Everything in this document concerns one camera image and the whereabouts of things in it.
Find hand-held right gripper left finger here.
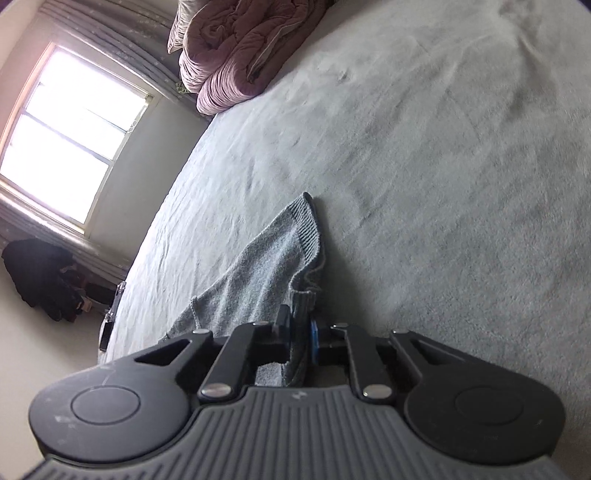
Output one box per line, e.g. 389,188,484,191
131,305,294,402

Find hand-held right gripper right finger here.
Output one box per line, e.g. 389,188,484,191
307,318,451,402

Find grey knit sweater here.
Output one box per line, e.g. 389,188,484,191
159,191,324,388

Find dark hanging clothes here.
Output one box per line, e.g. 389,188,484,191
1,237,93,322

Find bed with grey sheet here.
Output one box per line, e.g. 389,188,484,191
99,0,591,480

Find grey patterned curtain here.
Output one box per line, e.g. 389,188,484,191
37,0,213,121
0,189,134,287

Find pink folded quilt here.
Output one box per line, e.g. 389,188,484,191
178,0,333,116

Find window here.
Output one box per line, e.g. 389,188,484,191
0,41,155,227

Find pink and grey pillow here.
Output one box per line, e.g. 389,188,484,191
167,0,204,54

